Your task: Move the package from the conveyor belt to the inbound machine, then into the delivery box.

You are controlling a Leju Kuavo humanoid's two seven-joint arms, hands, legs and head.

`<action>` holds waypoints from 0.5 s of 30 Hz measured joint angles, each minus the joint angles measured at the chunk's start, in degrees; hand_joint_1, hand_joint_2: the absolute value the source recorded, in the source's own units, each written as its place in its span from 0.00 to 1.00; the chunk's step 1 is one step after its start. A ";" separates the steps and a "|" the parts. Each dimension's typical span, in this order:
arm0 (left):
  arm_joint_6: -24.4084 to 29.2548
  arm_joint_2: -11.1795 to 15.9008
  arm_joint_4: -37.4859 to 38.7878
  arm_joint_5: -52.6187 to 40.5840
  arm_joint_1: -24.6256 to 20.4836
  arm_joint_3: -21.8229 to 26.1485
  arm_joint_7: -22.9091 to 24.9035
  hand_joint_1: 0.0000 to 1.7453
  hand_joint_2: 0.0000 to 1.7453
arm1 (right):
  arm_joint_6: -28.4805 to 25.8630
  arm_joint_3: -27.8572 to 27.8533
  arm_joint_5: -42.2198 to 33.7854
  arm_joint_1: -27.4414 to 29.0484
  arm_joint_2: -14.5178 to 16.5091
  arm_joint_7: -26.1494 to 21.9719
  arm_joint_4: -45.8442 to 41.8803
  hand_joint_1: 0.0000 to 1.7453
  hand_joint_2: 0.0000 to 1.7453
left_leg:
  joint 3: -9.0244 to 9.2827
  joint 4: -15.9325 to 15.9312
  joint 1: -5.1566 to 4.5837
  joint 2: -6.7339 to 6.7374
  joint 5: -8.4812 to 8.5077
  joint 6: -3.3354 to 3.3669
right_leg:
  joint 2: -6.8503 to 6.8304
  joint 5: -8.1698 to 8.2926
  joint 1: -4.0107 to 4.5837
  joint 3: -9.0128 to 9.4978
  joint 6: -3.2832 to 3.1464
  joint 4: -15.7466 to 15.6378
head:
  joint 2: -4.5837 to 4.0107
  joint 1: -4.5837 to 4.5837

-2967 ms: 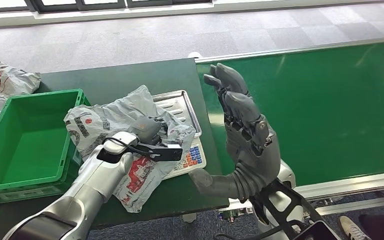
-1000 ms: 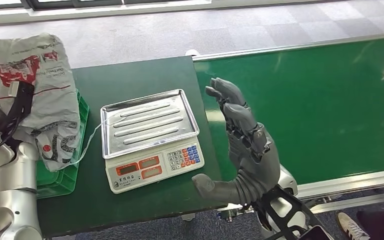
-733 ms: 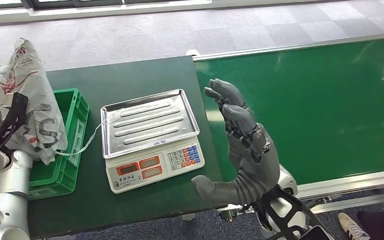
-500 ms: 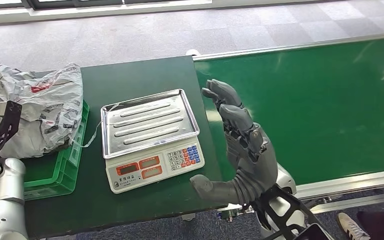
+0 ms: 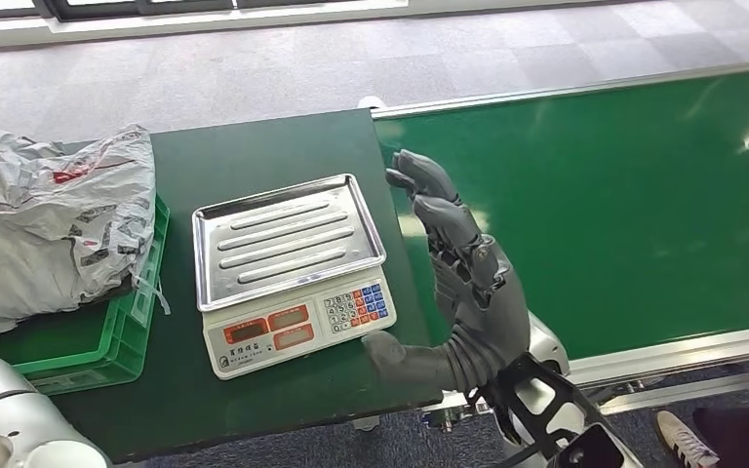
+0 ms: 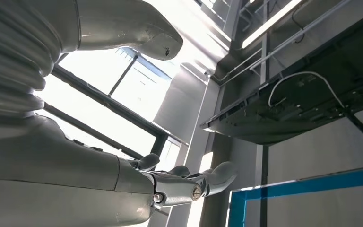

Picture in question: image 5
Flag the dark window frame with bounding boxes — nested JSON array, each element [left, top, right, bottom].
[[0, 0, 363, 21]]

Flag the black right wrist camera bracket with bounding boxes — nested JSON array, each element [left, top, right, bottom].
[[469, 351, 628, 468]]

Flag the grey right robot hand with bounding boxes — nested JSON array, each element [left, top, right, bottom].
[[361, 149, 532, 395]]

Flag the white electronic scale body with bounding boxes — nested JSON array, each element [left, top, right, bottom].
[[201, 265, 398, 381]]

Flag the person's shoe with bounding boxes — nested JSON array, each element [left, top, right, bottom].
[[653, 410, 722, 468]]

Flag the green conveyor belt machine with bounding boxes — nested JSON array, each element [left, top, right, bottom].
[[371, 58, 749, 414]]

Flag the steel scale tray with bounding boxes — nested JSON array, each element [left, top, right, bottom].
[[191, 173, 389, 313]]

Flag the grey plastic mail package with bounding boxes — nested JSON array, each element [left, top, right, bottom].
[[0, 124, 173, 337]]

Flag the green plastic crate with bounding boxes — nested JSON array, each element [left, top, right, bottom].
[[0, 193, 173, 397]]

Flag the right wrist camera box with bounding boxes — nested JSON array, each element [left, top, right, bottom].
[[545, 422, 628, 468]]

